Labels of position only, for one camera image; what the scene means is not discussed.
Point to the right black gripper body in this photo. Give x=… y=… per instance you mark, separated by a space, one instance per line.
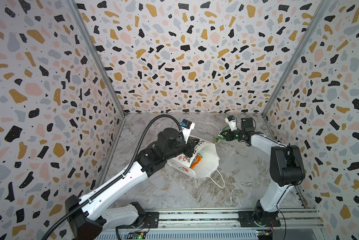
x=227 y=134

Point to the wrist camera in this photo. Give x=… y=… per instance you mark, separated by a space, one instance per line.
x=186 y=128
x=231 y=121

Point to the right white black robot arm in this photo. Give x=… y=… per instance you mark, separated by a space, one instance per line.
x=285 y=165

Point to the right small circuit board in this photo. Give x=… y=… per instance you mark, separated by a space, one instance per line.
x=264 y=235

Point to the green lemon candy packet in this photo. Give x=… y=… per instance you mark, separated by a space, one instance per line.
x=222 y=135

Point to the white floral paper bag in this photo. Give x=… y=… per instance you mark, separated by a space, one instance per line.
x=205 y=168

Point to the left corner aluminium post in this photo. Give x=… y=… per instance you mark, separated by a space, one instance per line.
x=76 y=16

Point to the left small circuit board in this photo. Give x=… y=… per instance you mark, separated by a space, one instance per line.
x=136 y=236

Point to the right corner aluminium post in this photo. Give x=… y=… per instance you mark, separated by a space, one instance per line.
x=318 y=15

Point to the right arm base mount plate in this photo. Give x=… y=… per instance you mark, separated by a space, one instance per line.
x=253 y=219

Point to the small circuit board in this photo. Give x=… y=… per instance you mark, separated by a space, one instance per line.
x=264 y=235
x=136 y=236

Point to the corner aluminium post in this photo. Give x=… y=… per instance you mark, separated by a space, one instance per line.
x=318 y=15
x=76 y=16

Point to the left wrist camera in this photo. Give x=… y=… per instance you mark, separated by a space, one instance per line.
x=186 y=128

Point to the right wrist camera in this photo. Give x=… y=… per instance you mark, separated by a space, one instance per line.
x=231 y=121

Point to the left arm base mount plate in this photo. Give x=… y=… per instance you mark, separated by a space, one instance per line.
x=150 y=220

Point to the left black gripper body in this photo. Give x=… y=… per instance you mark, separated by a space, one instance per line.
x=181 y=148

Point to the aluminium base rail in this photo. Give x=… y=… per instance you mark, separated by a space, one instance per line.
x=223 y=224

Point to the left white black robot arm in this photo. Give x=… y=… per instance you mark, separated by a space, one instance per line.
x=90 y=214

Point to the orange snack packet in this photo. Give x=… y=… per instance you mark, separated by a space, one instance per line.
x=195 y=161

